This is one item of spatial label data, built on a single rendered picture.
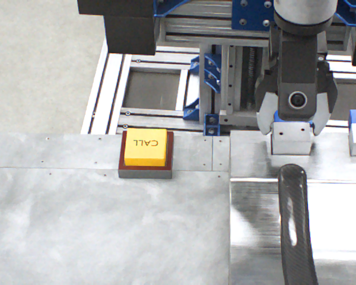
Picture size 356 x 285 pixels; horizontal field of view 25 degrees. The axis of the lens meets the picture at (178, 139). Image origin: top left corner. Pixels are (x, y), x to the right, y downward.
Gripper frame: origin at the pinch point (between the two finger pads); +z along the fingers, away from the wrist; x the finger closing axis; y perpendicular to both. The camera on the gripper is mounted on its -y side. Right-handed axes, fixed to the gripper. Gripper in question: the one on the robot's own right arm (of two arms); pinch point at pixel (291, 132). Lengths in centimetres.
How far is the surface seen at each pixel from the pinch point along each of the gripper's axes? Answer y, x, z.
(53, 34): 126, 64, 91
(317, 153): -2.0, -3.7, 2.0
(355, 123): 1.5, -8.9, -0.4
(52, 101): 95, 60, 91
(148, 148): 3.1, 20.3, 7.3
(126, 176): 0.1, 23.6, 10.3
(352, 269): -20.8, -6.5, 1.8
